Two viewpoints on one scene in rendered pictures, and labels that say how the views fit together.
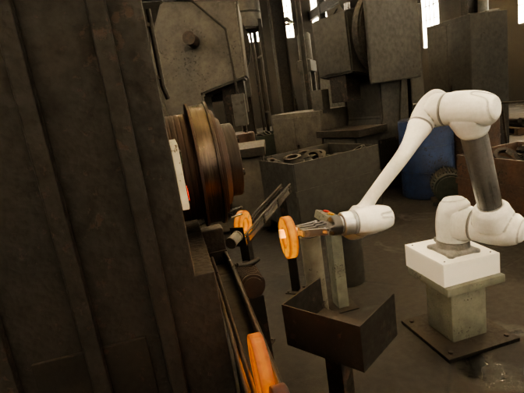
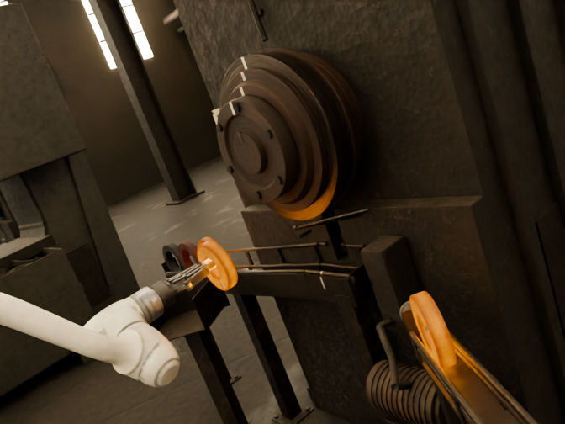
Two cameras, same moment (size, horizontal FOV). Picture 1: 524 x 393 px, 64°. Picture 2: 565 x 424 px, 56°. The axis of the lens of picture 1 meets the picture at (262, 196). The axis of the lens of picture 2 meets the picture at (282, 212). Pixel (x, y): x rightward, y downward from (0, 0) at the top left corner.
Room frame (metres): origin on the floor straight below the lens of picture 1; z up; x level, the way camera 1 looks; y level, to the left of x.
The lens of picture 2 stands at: (2.91, -0.44, 1.27)
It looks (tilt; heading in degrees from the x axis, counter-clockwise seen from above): 14 degrees down; 157
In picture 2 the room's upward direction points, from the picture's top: 20 degrees counter-clockwise
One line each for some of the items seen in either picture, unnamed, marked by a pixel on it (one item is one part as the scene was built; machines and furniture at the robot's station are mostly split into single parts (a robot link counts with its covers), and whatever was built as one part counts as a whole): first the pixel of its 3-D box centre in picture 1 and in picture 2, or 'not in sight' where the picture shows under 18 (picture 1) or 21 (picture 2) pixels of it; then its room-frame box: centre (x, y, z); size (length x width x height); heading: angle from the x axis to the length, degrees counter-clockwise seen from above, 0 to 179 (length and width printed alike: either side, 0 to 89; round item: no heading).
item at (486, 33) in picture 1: (466, 93); not in sight; (5.91, -3.06, 1.00); 0.80 x 0.63 x 2.00; 16
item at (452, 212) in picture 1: (454, 218); not in sight; (1.93, -0.92, 0.63); 0.18 x 0.16 x 0.22; 37
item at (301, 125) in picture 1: (310, 149); not in sight; (5.97, -0.80, 0.55); 1.10 x 0.53 x 1.10; 31
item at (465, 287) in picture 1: (454, 274); not in sight; (1.94, -0.91, 0.33); 0.32 x 0.32 x 0.04; 12
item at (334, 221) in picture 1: (328, 226); (170, 289); (1.47, -0.23, 0.83); 0.09 x 0.08 x 0.07; 101
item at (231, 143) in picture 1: (231, 160); (254, 150); (1.61, 0.10, 1.11); 0.28 x 0.06 x 0.28; 11
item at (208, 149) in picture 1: (206, 164); (281, 137); (1.59, 0.19, 1.11); 0.47 x 0.06 x 0.47; 11
